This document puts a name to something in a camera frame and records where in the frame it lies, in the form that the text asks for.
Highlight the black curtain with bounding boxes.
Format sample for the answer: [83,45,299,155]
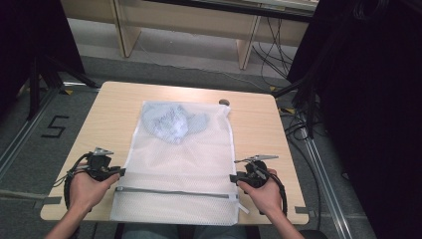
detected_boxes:
[287,0,422,239]
[0,0,86,116]

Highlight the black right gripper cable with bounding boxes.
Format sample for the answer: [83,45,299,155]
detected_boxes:
[257,165,289,217]

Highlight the person's legs in jeans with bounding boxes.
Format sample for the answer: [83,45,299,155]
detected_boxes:
[121,222,249,239]

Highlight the metal floor rail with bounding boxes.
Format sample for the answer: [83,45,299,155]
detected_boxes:
[0,87,65,181]
[300,127,353,239]

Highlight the black metal stand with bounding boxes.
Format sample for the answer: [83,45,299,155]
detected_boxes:
[27,54,100,121]
[273,77,320,139]

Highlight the person's right hand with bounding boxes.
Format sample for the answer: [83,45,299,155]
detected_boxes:
[237,168,283,217]

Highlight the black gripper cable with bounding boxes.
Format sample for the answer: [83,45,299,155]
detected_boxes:
[257,165,289,217]
[53,152,93,211]

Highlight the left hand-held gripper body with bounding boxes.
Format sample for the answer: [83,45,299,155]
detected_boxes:
[87,147,114,182]

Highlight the person's left hand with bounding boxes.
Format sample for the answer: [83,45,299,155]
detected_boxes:
[69,161,121,213]

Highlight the light blue garment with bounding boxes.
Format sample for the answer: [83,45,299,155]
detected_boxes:
[140,102,211,145]

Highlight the black floor cables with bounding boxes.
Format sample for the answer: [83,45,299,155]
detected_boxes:
[279,106,323,231]

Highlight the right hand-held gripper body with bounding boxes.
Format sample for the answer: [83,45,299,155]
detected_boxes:
[233,153,280,189]

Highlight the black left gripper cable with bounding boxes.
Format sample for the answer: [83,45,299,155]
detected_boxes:
[53,152,93,211]

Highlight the grey tape piece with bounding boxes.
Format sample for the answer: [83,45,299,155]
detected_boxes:
[34,196,63,210]
[295,205,317,219]

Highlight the black cables under desk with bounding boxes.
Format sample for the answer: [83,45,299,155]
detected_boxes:
[251,16,297,80]

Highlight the white mesh laundry bag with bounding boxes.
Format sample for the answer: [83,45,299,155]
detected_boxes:
[108,100,251,227]

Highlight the light wooden desk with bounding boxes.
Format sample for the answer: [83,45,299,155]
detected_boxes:
[61,0,319,71]

